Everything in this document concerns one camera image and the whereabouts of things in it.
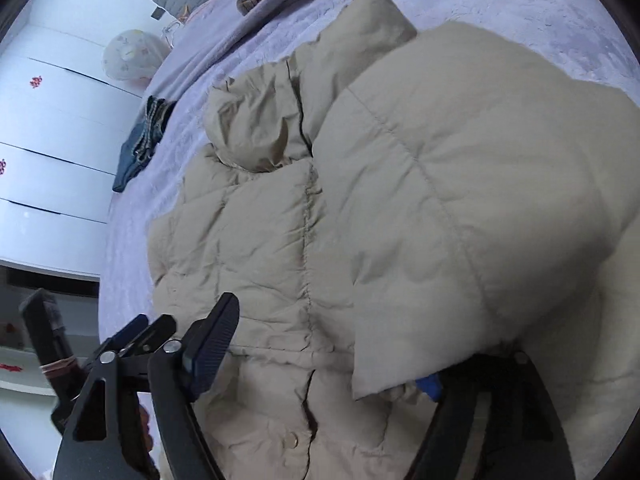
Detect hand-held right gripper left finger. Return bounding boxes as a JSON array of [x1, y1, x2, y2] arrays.
[[52, 292, 241, 480]]

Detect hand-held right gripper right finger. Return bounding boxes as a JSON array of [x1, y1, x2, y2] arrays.
[[405, 351, 576, 480]]

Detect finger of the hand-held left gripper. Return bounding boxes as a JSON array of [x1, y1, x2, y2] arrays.
[[102, 314, 150, 353], [131, 315, 177, 356]]

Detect beige puffer jacket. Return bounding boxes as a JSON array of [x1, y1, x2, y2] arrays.
[[146, 0, 640, 480]]

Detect folded dark blue jeans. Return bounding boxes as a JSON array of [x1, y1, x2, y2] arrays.
[[112, 96, 177, 193]]

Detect white wardrobe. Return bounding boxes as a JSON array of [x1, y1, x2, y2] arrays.
[[0, 0, 173, 281]]

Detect round white patterned cushion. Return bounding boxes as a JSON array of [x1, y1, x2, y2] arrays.
[[102, 29, 172, 84]]

